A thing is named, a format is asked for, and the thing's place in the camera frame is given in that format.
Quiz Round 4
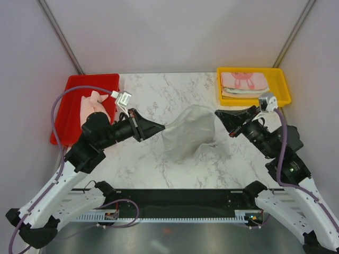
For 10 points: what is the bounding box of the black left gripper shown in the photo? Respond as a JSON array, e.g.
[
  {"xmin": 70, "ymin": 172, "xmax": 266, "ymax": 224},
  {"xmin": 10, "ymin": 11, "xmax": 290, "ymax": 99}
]
[{"xmin": 100, "ymin": 107, "xmax": 166, "ymax": 149}]

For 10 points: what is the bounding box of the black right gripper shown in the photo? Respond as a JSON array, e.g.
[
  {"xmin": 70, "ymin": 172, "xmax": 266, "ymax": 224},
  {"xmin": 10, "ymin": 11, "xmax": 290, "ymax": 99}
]
[{"xmin": 215, "ymin": 104, "xmax": 276, "ymax": 158}]

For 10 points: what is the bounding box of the orange fox towel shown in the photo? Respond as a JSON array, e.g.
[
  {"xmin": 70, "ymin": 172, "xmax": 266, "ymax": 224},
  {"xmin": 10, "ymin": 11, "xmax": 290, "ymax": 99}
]
[{"xmin": 221, "ymin": 91, "xmax": 262, "ymax": 99}]

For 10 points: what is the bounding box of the mint green towel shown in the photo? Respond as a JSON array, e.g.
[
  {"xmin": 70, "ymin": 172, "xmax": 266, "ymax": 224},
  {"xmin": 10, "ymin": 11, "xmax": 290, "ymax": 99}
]
[{"xmin": 223, "ymin": 88, "xmax": 269, "ymax": 94}]

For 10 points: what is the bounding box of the pink patterned towel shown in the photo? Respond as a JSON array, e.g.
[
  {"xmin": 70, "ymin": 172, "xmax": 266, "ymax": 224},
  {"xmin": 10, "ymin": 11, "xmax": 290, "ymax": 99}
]
[{"xmin": 220, "ymin": 72, "xmax": 269, "ymax": 90}]

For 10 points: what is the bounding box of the grey towel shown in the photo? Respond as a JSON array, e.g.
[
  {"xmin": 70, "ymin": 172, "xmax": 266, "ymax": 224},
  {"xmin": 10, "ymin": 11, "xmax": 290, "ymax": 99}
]
[{"xmin": 162, "ymin": 105, "xmax": 218, "ymax": 163}]

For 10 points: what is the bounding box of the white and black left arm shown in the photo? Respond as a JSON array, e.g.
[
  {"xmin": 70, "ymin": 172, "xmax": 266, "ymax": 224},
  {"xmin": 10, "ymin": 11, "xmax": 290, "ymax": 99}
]
[{"xmin": 6, "ymin": 108, "xmax": 165, "ymax": 249}]

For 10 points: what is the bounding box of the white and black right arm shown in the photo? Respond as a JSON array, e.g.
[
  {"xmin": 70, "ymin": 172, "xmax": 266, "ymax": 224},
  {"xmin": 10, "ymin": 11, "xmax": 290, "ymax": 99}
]
[{"xmin": 215, "ymin": 106, "xmax": 338, "ymax": 253}]

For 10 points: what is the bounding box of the yellow plastic bin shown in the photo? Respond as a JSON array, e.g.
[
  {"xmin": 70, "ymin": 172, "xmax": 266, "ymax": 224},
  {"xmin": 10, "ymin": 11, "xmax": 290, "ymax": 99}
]
[{"xmin": 217, "ymin": 67, "xmax": 291, "ymax": 107}]

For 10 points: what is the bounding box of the light pink towel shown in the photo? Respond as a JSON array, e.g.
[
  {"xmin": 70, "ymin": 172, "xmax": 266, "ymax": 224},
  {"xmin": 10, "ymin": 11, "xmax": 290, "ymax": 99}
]
[{"xmin": 79, "ymin": 90, "xmax": 111, "ymax": 127}]

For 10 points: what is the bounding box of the red plastic bin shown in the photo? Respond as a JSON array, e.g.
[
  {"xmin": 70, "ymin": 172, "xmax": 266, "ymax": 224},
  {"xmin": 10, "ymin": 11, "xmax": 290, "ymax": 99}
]
[{"xmin": 55, "ymin": 74, "xmax": 120, "ymax": 146}]

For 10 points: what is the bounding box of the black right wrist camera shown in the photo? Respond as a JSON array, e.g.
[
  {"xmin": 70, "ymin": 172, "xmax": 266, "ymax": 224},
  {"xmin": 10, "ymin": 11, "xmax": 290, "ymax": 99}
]
[{"xmin": 252, "ymin": 92, "xmax": 278, "ymax": 121}]

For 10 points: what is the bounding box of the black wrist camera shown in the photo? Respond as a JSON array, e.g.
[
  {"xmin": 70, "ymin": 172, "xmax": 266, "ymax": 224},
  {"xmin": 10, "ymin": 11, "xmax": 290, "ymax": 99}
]
[
  {"xmin": 111, "ymin": 90, "xmax": 132, "ymax": 116},
  {"xmin": 252, "ymin": 92, "xmax": 278, "ymax": 121}
]

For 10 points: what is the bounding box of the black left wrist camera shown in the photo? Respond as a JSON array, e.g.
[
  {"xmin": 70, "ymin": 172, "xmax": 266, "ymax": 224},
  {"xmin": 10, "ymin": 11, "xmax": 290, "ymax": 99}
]
[{"xmin": 111, "ymin": 90, "xmax": 132, "ymax": 116}]

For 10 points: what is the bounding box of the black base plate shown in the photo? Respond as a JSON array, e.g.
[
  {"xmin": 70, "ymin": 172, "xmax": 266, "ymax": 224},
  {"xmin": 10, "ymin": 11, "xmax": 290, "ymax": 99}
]
[{"xmin": 108, "ymin": 189, "xmax": 259, "ymax": 218}]

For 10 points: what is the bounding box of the white slotted cable duct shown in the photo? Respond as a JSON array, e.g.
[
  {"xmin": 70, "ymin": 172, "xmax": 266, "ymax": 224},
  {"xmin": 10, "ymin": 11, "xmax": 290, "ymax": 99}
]
[{"xmin": 73, "ymin": 210, "xmax": 261, "ymax": 223}]

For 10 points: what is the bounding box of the right corner aluminium post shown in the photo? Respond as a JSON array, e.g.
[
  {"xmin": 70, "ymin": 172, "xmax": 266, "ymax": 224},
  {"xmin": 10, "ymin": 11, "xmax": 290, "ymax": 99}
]
[{"xmin": 272, "ymin": 0, "xmax": 317, "ymax": 68}]

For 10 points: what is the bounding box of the corner aluminium post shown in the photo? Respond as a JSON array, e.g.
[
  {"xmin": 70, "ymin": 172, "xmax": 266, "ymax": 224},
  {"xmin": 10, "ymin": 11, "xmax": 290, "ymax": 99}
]
[
  {"xmin": 272, "ymin": 0, "xmax": 317, "ymax": 68},
  {"xmin": 36, "ymin": 0, "xmax": 85, "ymax": 75}
]

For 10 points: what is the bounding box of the left corner aluminium post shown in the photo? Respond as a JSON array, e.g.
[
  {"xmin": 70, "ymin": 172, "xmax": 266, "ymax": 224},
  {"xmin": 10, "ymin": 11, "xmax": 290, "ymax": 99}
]
[{"xmin": 36, "ymin": 0, "xmax": 85, "ymax": 75}]

